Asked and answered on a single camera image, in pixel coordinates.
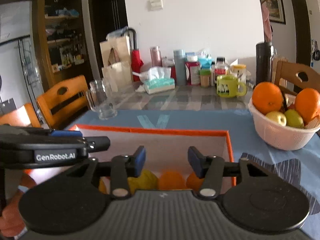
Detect small tangerine near gripper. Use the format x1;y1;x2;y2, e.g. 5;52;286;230
186;172;204;192

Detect large orange in bowl right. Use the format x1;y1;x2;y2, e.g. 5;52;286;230
295;88;319;125

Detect green pear in bowl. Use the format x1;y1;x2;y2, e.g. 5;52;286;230
284;109;304;128

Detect green panda mug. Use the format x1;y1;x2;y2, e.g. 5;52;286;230
216;75;247;98

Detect green lidded small jar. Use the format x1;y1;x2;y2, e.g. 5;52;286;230
200;69;211;88

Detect yellow lidded jar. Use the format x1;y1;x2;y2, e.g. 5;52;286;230
231;64;247;82

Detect yellow pomelo left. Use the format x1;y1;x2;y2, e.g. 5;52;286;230
127;169;158;194

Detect red folded umbrella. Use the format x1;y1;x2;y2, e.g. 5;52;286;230
127;28;144;74

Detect large orange in bowl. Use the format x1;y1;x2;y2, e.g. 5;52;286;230
295;88;319;125
252;82;283;115

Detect wooden chair right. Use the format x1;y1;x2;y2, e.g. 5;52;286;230
274;61;319;96

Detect orange gloved left hand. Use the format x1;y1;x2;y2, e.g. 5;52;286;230
1;170;36;237

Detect teal tissue box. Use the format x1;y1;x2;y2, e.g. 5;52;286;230
144;78;175;95

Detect red lidded jar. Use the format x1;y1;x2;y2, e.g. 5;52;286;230
185;61;201;86

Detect white fruit bowl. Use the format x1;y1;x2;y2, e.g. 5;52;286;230
248;99;319;151

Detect wooden chair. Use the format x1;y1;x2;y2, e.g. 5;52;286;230
274;61;319;96
37;75;89;129
0;103;41;128

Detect orange cardboard box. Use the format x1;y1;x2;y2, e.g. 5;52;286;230
70;124;234;177

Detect blue patterned tablecloth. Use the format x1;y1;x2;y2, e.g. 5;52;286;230
64;108;320;238

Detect grey cylinder can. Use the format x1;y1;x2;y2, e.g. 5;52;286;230
174;49;187;86

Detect pink tumbler bottle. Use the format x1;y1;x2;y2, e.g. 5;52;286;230
150;46;162;67

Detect yellow apple in bowl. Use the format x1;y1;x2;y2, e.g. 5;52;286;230
265;111;287;126

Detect dark supplement bottle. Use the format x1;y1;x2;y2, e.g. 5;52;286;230
214;57;229;81

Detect large orange in bowl left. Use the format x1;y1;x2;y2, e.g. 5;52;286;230
252;82;283;115

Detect brown paper bag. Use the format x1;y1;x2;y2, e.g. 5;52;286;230
100;36;133;93

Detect wooden bookshelf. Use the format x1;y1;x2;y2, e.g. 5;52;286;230
32;0;93;90

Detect clear glass jar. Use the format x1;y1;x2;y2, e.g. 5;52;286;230
86;79;117;120

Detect black thermos bottle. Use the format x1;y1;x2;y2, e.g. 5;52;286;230
255;42;274;85

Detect framed picture right wall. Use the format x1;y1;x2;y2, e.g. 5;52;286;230
260;0;286;24

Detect white wall switch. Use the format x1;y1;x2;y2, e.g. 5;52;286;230
149;0;163;11

